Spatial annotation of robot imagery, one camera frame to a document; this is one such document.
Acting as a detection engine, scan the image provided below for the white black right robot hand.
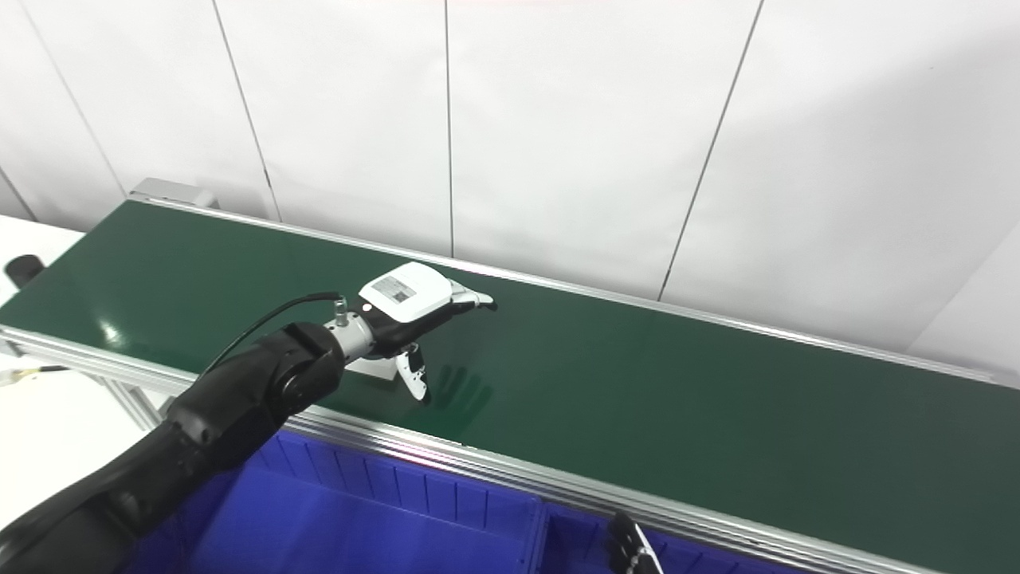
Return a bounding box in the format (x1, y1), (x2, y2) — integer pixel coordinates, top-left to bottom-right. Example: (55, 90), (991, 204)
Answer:
(606, 512), (666, 574)

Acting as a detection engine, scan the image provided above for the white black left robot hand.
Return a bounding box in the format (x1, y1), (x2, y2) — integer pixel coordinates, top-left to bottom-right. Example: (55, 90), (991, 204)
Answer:
(359, 261), (495, 403)

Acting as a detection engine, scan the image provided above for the white square part with hole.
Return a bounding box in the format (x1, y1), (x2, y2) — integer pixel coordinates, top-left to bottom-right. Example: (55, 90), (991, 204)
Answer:
(344, 357), (399, 383)

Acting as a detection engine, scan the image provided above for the blue plastic bin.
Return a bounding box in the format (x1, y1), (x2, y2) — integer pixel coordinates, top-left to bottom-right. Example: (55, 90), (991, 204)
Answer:
(530, 502), (814, 574)
(120, 430), (551, 574)

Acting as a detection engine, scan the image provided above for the green conveyor belt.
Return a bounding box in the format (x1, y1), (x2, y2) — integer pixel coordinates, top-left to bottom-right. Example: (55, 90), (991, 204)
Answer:
(0, 199), (1020, 574)
(0, 195), (1020, 574)

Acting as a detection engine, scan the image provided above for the grey conveyor motor box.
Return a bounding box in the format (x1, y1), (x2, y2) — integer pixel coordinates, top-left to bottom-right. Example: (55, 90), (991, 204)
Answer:
(129, 178), (218, 210)

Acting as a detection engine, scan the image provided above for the aluminium conveyor leg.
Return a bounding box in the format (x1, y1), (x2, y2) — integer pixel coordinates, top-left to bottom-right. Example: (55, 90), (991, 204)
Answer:
(100, 375), (172, 431)

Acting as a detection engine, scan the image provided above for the small black cylinder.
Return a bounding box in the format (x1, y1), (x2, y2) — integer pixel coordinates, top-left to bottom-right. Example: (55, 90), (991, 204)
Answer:
(4, 254), (45, 288)

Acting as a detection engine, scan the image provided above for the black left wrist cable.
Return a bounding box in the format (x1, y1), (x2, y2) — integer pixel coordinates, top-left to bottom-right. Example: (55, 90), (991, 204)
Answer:
(199, 291), (351, 375)

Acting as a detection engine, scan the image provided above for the black cable with connector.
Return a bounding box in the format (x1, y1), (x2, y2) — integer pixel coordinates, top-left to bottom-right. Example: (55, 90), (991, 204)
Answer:
(0, 365), (69, 387)

